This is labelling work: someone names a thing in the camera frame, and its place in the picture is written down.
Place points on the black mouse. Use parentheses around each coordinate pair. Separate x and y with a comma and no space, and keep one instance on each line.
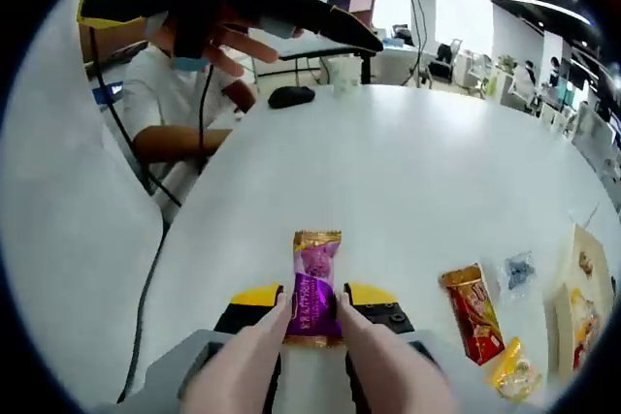
(291,97)

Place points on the yellow-ended clear food packet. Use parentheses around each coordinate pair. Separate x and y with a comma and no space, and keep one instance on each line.
(584,314)
(514,370)

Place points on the small gold candy food packet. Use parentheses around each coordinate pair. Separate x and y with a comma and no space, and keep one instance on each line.
(587,264)

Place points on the red gold wafer food packet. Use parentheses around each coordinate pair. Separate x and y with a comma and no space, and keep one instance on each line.
(473,314)

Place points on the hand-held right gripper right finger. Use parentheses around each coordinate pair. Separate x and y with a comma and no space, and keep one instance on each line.
(388,314)

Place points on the person's left hand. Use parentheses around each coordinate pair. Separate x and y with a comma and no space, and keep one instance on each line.
(233,48)

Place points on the long purple food packet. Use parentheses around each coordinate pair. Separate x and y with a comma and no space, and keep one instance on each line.
(315,278)

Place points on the small red candy food packet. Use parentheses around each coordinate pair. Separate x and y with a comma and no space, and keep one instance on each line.
(580,357)

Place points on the person's white shirt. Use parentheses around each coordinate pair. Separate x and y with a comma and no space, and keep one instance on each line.
(73,239)

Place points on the pink food tongs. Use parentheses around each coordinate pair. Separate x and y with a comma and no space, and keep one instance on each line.
(233,365)

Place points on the cream hexagonal container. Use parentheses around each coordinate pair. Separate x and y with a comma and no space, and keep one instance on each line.
(563,307)

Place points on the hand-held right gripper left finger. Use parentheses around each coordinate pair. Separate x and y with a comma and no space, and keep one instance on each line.
(170,375)

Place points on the white paper cup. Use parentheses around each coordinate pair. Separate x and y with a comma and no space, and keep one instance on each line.
(339,84)
(352,72)

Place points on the clear plastic packet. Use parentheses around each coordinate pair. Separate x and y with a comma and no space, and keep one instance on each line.
(516,272)

